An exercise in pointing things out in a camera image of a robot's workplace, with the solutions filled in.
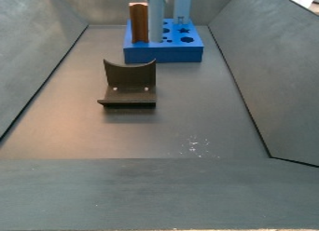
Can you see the black curved stand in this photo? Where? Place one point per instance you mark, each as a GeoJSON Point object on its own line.
{"type": "Point", "coordinates": [130, 85]}

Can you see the light blue oval cylinder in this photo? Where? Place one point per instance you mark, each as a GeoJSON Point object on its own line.
{"type": "Point", "coordinates": [156, 19]}

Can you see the brown wavy peg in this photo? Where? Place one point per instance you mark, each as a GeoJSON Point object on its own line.
{"type": "Point", "coordinates": [140, 21]}

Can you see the blue shape-sorting board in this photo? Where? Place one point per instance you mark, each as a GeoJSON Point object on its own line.
{"type": "Point", "coordinates": [181, 45]}

